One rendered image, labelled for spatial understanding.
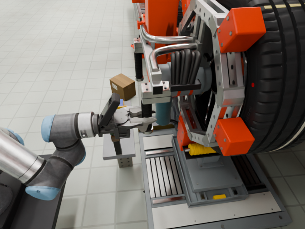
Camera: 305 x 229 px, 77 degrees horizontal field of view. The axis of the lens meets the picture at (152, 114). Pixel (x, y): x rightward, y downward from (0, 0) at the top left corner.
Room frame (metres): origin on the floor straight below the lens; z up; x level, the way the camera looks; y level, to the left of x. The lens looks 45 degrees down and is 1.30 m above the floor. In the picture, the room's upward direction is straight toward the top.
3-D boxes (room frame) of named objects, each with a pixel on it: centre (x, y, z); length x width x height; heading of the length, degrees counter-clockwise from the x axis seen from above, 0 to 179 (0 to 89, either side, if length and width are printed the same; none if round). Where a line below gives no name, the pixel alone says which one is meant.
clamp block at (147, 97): (0.48, -0.01, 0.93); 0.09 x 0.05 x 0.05; 98
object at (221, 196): (0.70, -0.36, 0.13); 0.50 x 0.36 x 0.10; 8
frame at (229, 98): (0.68, -0.19, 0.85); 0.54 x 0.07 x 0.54; 8
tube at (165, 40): (0.76, -0.06, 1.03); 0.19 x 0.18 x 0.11; 98
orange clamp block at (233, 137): (0.37, -0.24, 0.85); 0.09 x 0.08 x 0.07; 8
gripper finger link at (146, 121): (0.45, 0.03, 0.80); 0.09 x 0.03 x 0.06; 90
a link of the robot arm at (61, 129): (0.44, 0.31, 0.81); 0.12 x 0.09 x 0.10; 98
